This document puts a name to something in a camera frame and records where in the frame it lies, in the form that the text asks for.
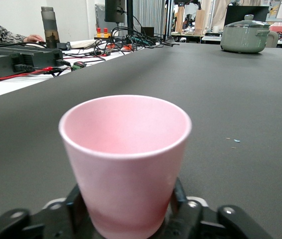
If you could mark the pink plastic cup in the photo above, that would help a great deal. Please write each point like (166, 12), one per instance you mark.
(126, 174)

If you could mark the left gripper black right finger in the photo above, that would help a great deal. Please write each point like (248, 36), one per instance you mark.
(190, 224)

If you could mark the small black box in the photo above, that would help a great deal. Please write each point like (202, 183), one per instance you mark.
(148, 31)

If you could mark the black power supply box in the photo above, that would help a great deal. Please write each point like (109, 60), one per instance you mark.
(4, 59)

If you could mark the yellow box with red buttons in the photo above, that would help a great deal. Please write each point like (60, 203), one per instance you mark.
(102, 35)

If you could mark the bystander bare hand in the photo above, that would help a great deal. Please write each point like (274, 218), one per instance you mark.
(34, 38)

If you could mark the black standing monitor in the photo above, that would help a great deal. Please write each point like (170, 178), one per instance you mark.
(233, 15)

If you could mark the black monitor pole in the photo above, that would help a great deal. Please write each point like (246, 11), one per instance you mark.
(130, 15)

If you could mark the dark grey table mat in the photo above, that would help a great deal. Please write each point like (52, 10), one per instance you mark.
(230, 99)

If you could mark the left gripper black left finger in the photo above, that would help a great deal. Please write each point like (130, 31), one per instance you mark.
(56, 224)

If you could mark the black hanging monitor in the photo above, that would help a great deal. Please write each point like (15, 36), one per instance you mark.
(114, 11)

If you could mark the grey translucent water bottle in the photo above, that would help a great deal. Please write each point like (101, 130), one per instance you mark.
(50, 27)

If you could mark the sage green cooking pot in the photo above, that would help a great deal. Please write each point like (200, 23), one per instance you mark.
(243, 39)

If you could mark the green terminal connector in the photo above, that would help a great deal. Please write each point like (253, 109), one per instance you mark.
(78, 66)

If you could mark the small pale scrap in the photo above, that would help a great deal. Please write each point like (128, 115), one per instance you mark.
(237, 140)

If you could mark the glass lid with gold knob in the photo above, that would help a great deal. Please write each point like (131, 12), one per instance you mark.
(245, 23)

